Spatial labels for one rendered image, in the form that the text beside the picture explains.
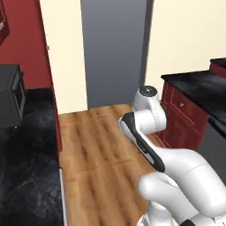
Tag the red wall cupboard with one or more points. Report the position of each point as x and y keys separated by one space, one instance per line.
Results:
x=3 y=22

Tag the dark grey microwave oven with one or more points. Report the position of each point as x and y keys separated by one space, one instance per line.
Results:
x=10 y=95

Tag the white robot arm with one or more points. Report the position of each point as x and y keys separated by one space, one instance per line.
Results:
x=182 y=173

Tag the red side cupboard panel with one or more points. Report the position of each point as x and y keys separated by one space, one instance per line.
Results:
x=56 y=123

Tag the grey dishwasher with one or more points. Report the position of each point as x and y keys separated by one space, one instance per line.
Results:
x=212 y=150

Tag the red base cupboard run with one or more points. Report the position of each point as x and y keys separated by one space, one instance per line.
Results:
x=184 y=117

